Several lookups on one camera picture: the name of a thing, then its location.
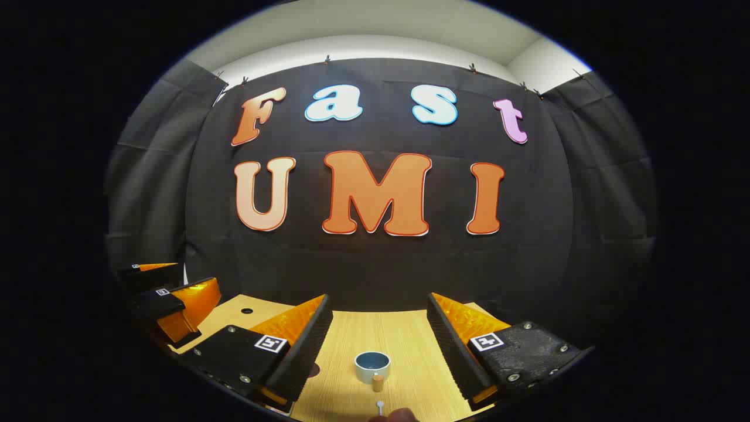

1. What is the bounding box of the wooden desktop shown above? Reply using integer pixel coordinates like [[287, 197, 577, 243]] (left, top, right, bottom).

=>
[[167, 293, 516, 422]]

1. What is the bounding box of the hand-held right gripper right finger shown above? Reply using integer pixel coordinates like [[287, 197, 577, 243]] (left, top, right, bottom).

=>
[[427, 292, 595, 412]]

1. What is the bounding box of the pale blue cup wooden handle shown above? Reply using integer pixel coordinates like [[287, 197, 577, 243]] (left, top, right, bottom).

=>
[[354, 350, 392, 393]]

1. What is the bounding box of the black backdrop cloth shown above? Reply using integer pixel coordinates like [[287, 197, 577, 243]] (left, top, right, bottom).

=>
[[104, 56, 657, 329]]

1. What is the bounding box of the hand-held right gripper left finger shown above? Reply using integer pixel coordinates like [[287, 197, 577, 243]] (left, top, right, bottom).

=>
[[179, 293, 335, 411]]

